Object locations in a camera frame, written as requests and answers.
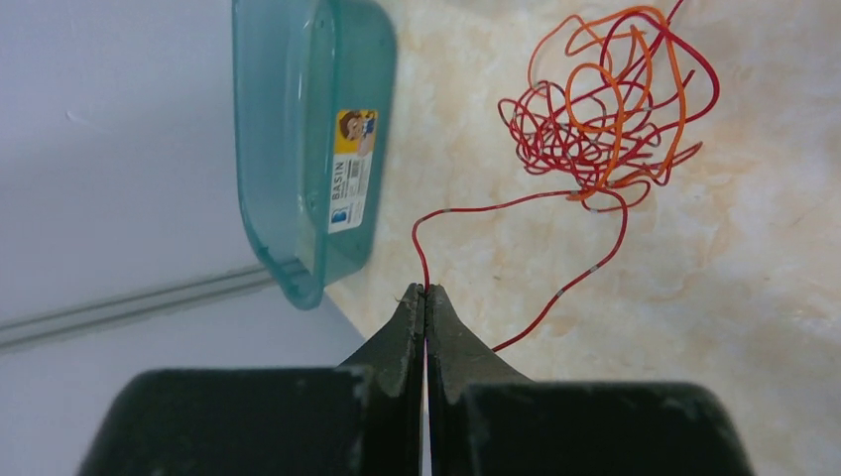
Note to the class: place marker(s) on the blue transparent plastic tub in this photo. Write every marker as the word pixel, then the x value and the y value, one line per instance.
pixel 313 94

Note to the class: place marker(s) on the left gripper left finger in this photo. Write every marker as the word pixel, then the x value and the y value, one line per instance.
pixel 361 417

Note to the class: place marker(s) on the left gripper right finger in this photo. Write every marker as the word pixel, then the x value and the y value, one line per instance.
pixel 486 418

